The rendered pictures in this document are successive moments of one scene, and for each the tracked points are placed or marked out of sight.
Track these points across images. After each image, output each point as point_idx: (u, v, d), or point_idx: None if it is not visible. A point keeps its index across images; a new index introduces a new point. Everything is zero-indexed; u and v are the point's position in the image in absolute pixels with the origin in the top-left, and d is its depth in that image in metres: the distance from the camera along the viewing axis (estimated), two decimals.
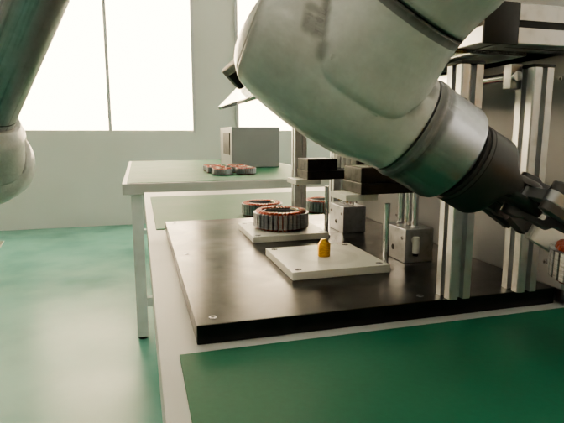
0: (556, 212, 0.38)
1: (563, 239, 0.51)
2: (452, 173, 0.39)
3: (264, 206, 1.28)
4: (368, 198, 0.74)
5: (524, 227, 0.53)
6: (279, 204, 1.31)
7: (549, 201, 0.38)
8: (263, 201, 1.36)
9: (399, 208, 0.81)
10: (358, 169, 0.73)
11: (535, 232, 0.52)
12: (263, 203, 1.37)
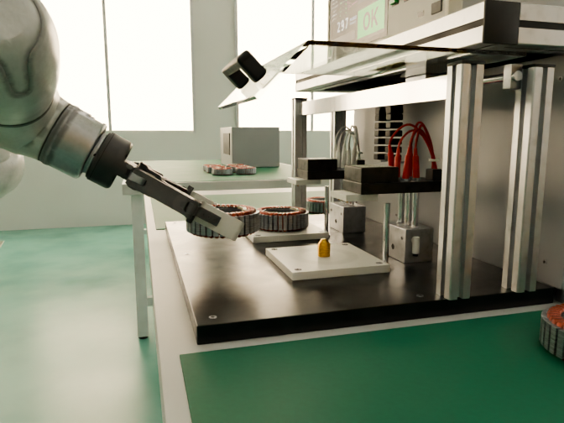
0: (133, 185, 0.64)
1: (555, 306, 0.52)
2: (74, 163, 0.64)
3: None
4: (368, 198, 0.74)
5: None
6: (253, 213, 0.73)
7: (128, 179, 0.64)
8: (224, 209, 0.78)
9: (399, 208, 0.81)
10: (358, 169, 0.73)
11: None
12: (225, 212, 0.78)
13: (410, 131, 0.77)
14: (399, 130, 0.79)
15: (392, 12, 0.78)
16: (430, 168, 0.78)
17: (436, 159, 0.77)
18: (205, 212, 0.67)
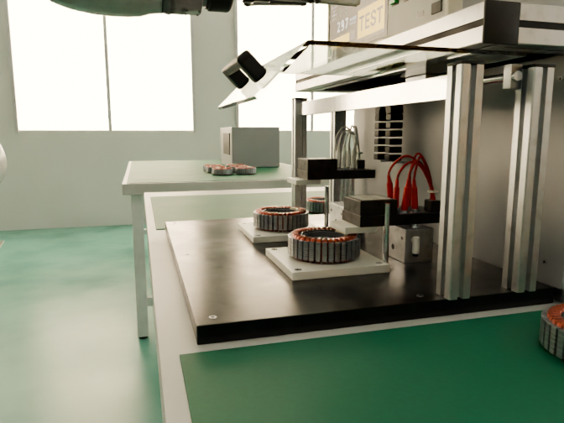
0: None
1: (555, 306, 0.52)
2: None
3: (336, 242, 0.70)
4: (368, 230, 0.74)
5: None
6: (357, 237, 0.74)
7: None
8: (321, 232, 0.79)
9: None
10: (357, 202, 0.74)
11: None
12: (322, 235, 0.79)
13: (409, 163, 0.78)
14: (398, 161, 0.79)
15: (392, 12, 0.78)
16: (429, 199, 0.79)
17: (434, 190, 0.78)
18: None
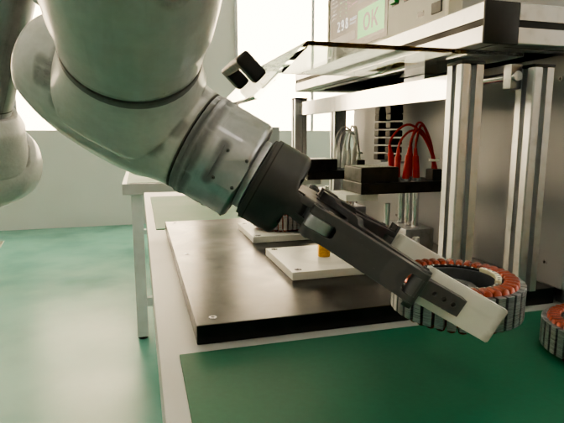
0: (318, 190, 0.49)
1: (555, 306, 0.52)
2: None
3: None
4: (368, 198, 0.74)
5: None
6: (520, 291, 0.40)
7: None
8: (454, 269, 0.46)
9: (399, 208, 0.81)
10: (358, 169, 0.73)
11: None
12: (456, 274, 0.46)
13: (410, 131, 0.77)
14: (399, 130, 0.79)
15: (392, 12, 0.78)
16: (430, 168, 0.78)
17: (436, 159, 0.77)
18: (394, 248, 0.51)
